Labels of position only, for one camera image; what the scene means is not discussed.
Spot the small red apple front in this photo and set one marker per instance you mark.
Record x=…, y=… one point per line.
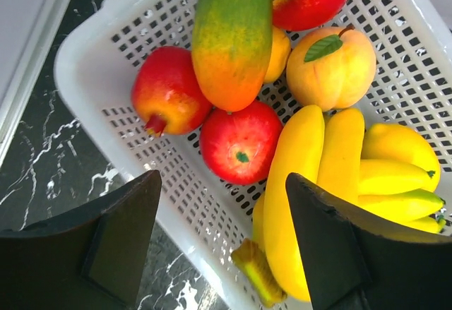
x=166, y=94

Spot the green orange mango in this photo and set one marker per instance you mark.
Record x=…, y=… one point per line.
x=230, y=50

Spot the small yellow lemon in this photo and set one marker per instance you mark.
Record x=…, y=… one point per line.
x=280, y=52

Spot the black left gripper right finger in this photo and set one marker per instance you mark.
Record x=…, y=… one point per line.
x=354, y=259

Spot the white plastic fruit basket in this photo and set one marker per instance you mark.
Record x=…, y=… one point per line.
x=205, y=216

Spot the small red apple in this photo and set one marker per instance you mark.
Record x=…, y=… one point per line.
x=166, y=94
x=239, y=147

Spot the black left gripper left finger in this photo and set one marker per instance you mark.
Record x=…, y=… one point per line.
x=90, y=257

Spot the small red apple middle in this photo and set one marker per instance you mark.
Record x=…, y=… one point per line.
x=239, y=147

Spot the yellow banana bunch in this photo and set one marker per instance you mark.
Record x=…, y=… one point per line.
x=389, y=170

